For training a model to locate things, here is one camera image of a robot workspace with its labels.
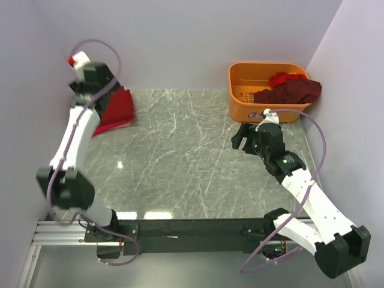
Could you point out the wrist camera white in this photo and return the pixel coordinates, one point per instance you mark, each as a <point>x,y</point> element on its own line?
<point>78,61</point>
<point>269,117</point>

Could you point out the red t shirt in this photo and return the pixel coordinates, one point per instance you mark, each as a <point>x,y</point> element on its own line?
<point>119,110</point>

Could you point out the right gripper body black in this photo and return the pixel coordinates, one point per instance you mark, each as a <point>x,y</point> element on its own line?
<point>255,144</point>

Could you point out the folded pink t shirt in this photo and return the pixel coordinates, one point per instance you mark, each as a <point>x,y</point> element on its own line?
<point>105,129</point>

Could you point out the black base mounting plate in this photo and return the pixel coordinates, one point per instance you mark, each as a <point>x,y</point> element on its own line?
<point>201,235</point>

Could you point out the orange plastic basket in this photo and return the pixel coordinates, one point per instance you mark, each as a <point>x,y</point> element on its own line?
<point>247,78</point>

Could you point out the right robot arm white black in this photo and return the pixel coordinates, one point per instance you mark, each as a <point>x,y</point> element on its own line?
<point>335,242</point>

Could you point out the aluminium rail frame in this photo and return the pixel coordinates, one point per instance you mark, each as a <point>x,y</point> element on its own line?
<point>51,233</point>

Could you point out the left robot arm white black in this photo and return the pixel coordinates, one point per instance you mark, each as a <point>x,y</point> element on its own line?
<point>62,181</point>

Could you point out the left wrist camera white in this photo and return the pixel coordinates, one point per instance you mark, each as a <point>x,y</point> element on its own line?
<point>78,61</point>

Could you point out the bright red cloth in basket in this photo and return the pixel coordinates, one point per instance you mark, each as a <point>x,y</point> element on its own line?
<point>281,77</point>

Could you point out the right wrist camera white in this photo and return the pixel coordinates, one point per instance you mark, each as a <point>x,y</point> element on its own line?
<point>269,117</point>

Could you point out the dark maroon t shirt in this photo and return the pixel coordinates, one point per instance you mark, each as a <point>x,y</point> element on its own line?
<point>299,91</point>

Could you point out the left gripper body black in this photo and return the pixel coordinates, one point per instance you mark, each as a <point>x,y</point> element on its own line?
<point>79,86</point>

